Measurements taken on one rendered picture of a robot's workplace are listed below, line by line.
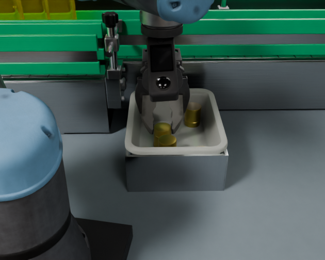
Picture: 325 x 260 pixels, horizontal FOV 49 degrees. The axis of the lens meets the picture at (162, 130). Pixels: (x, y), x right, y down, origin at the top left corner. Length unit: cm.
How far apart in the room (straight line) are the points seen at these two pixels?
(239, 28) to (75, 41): 35
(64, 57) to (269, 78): 45
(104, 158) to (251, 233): 32
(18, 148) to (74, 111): 43
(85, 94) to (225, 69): 31
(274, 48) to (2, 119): 63
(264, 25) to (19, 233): 64
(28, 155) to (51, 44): 42
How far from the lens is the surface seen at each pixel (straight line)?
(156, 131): 68
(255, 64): 84
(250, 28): 82
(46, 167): 37
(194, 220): 60
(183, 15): 40
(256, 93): 87
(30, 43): 75
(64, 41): 73
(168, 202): 62
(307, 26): 86
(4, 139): 35
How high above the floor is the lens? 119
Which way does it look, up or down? 33 degrees down
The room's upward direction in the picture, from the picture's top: straight up
